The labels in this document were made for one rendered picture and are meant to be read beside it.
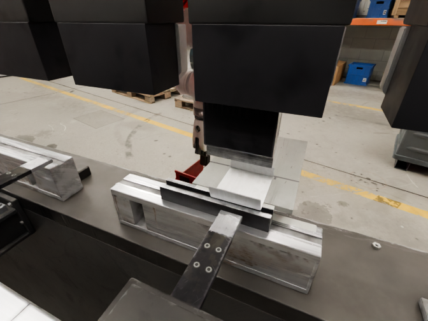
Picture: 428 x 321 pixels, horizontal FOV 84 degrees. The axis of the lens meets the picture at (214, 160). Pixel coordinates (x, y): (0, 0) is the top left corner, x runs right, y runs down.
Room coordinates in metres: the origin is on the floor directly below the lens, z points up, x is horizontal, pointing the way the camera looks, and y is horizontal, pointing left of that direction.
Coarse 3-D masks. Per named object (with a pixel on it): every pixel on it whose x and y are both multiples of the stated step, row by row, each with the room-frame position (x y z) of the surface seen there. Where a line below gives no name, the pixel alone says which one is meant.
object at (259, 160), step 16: (208, 112) 0.30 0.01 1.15; (224, 112) 0.29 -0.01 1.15; (240, 112) 0.29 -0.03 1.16; (256, 112) 0.28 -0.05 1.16; (272, 112) 0.27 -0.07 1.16; (208, 128) 0.30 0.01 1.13; (224, 128) 0.29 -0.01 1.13; (240, 128) 0.29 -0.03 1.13; (256, 128) 0.28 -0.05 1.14; (272, 128) 0.27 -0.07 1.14; (208, 144) 0.30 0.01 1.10; (224, 144) 0.29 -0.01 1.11; (240, 144) 0.28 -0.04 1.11; (256, 144) 0.28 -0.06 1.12; (272, 144) 0.27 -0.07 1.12; (240, 160) 0.29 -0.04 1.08; (256, 160) 0.28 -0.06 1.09; (272, 160) 0.28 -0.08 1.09
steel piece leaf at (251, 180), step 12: (240, 168) 0.39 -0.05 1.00; (252, 168) 0.38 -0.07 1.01; (264, 168) 0.37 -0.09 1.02; (228, 180) 0.35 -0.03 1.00; (240, 180) 0.35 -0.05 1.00; (252, 180) 0.35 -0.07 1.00; (264, 180) 0.35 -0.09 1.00; (240, 192) 0.32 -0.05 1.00; (252, 192) 0.32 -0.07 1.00; (264, 192) 0.32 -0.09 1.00
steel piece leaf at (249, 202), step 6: (210, 186) 0.30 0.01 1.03; (210, 192) 0.30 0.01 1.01; (216, 192) 0.30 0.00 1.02; (222, 192) 0.29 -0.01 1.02; (228, 192) 0.28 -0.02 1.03; (222, 198) 0.30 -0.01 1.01; (228, 198) 0.29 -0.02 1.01; (234, 198) 0.28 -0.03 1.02; (240, 198) 0.28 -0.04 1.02; (246, 198) 0.27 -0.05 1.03; (252, 198) 0.27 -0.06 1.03; (240, 204) 0.29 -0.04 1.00; (246, 204) 0.28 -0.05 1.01; (252, 204) 0.27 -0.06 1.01; (258, 204) 0.27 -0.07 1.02
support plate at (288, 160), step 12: (276, 144) 0.50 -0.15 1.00; (288, 144) 0.50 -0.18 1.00; (300, 144) 0.50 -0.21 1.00; (276, 156) 0.44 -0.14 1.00; (288, 156) 0.44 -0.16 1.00; (300, 156) 0.44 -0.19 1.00; (204, 168) 0.40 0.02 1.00; (216, 168) 0.40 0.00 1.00; (228, 168) 0.40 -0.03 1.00; (276, 168) 0.40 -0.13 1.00; (288, 168) 0.40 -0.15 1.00; (300, 168) 0.40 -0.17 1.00; (204, 180) 0.35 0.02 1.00; (216, 180) 0.35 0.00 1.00; (276, 180) 0.35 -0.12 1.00; (288, 180) 0.35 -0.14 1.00; (276, 192) 0.32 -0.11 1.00; (288, 192) 0.32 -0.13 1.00; (276, 204) 0.29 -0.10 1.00; (288, 204) 0.29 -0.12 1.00
